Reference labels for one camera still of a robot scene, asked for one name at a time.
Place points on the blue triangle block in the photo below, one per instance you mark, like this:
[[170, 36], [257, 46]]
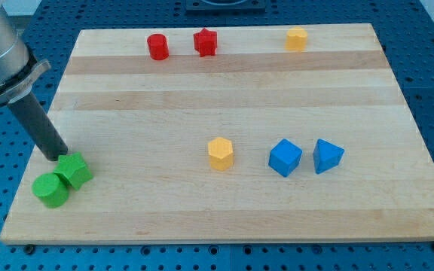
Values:
[[326, 156]]

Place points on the yellow hexagon block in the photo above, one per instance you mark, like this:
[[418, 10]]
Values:
[[221, 153]]

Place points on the yellow heart block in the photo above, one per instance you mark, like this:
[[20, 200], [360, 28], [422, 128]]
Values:
[[296, 39]]

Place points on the wooden board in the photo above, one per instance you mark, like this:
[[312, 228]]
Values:
[[256, 143]]

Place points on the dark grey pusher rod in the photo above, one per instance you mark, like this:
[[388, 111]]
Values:
[[39, 127]]

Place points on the green cylinder block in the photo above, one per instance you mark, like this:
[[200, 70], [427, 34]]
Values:
[[50, 190]]

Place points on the blue cube block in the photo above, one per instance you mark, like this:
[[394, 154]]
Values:
[[285, 157]]

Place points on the green star block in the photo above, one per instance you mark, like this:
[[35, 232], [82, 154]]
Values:
[[73, 170]]

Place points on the red cylinder block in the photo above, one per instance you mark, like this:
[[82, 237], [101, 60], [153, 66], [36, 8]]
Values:
[[158, 46]]

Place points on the red star block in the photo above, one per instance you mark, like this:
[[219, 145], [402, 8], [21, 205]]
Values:
[[205, 42]]

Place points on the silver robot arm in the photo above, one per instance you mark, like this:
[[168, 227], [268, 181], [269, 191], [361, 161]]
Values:
[[19, 68]]

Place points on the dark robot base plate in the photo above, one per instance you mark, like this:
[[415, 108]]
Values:
[[224, 5]]

